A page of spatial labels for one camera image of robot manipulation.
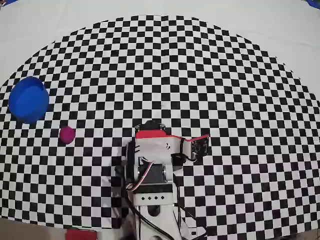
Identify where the white red gripper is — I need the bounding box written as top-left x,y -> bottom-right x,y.
134,119 -> 186,173

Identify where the pink faceted ball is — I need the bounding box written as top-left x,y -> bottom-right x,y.
59,125 -> 76,145

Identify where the red flat box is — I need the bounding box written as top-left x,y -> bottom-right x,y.
65,228 -> 98,240

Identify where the blue round plastic box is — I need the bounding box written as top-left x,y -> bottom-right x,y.
7,76 -> 50,125

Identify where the black white checkered paper mat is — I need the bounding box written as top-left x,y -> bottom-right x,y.
0,0 -> 320,238

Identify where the white red servo wire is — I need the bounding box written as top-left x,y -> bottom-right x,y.
126,157 -> 157,193

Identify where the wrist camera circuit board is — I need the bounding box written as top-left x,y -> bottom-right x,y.
184,134 -> 211,162

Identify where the thick black cable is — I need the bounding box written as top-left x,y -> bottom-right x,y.
122,174 -> 176,240

